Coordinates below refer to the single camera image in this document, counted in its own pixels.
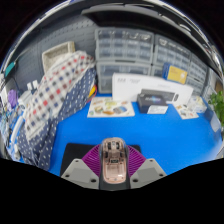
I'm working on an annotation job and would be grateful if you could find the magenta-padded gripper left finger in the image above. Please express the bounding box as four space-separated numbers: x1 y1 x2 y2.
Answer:
60 143 104 190

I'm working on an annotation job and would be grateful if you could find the white blue glove box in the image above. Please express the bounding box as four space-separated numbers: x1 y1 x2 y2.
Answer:
189 95 208 114

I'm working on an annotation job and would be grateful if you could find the pink transparent computer mouse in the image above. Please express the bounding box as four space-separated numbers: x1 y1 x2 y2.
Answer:
99 137 129 184

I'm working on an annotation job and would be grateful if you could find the white woven basket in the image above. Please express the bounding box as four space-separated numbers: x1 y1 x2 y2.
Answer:
41 41 76 73

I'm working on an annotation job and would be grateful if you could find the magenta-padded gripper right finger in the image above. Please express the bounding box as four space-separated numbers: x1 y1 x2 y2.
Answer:
125 144 168 190

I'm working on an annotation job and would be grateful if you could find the black mouse pad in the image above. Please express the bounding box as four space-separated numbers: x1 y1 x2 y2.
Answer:
60 143 142 176

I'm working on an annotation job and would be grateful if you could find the yellow blue-edged box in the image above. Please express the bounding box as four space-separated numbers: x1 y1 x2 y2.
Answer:
162 63 188 85

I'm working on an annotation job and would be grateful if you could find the small black box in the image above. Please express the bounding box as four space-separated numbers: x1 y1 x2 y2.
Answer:
136 93 169 115

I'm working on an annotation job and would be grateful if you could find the white keyboard carton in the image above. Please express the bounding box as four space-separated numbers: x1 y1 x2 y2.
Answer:
111 72 194 104

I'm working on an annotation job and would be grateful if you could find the checked and dotted cloth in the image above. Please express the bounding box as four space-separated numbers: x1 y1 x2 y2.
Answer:
16 50 98 171

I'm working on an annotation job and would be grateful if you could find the green plant in white pot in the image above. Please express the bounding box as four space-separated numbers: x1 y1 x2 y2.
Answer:
208 91 224 128

